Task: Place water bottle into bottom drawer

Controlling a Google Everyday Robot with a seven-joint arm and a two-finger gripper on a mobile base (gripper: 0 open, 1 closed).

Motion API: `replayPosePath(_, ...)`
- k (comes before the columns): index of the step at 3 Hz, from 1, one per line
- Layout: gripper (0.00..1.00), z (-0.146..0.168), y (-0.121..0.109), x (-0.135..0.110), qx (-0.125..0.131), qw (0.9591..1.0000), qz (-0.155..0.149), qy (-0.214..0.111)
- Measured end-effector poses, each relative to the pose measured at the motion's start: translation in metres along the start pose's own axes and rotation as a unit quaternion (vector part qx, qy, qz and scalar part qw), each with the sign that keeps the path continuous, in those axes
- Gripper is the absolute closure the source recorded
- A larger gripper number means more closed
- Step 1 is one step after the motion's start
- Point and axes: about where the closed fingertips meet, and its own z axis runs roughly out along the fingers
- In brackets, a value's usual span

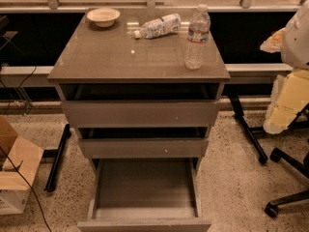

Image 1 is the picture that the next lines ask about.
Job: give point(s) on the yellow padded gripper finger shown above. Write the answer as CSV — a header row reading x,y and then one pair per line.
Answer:
x,y
273,43
289,95

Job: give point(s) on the clear water bottle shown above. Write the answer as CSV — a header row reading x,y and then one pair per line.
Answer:
x,y
197,36

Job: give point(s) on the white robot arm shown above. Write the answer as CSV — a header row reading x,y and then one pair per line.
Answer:
x,y
295,42

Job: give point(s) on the lying plastic water bottle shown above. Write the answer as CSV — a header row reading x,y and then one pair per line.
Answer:
x,y
159,27

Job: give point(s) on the grey drawer cabinet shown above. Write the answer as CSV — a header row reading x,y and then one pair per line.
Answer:
x,y
109,65

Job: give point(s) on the top grey drawer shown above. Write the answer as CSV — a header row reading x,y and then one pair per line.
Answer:
x,y
129,114

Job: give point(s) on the middle grey drawer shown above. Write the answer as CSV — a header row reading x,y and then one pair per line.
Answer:
x,y
143,148

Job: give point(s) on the black right table leg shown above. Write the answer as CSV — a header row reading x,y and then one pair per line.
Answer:
x,y
250,132

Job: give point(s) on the black table leg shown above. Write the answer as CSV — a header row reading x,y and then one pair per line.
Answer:
x,y
56,155
250,132

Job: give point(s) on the white bowl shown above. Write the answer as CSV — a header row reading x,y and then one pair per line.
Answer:
x,y
103,17

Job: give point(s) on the black left table leg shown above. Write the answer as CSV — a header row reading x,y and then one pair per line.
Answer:
x,y
56,155

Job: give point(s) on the cardboard box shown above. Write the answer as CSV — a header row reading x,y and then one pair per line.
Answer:
x,y
21,163

